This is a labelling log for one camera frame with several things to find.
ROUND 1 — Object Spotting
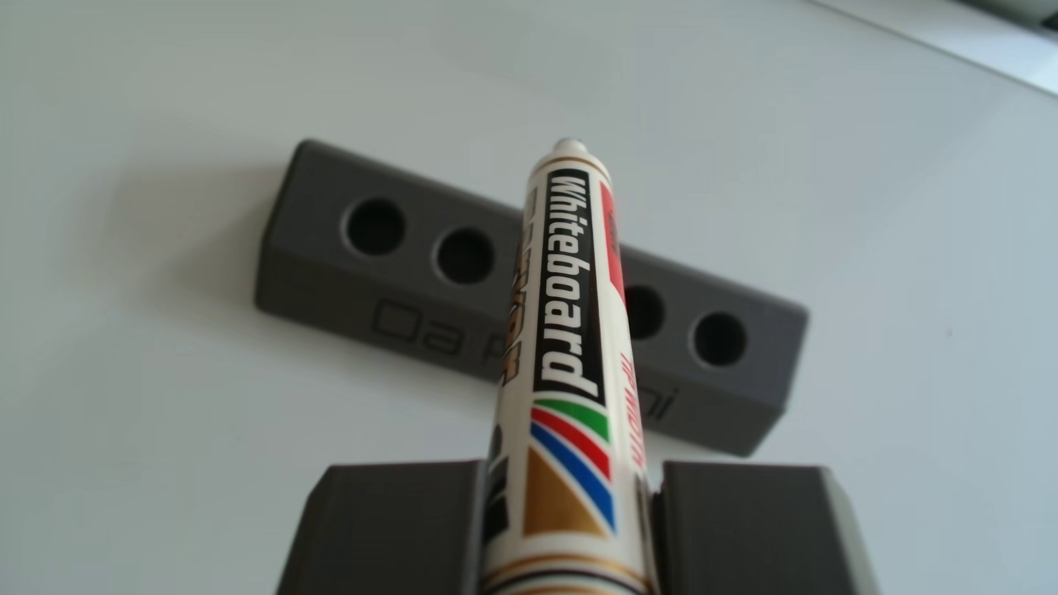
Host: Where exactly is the grey Da Pinchi pen holder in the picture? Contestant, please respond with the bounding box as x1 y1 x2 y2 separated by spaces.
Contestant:
255 139 809 457

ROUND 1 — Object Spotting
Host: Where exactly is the whiteboard with silver frame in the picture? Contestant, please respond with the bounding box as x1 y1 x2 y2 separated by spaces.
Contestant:
0 0 1058 595

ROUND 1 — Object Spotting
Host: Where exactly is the white whiteboard marker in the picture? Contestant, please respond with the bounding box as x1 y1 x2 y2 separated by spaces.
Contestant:
479 138 658 595

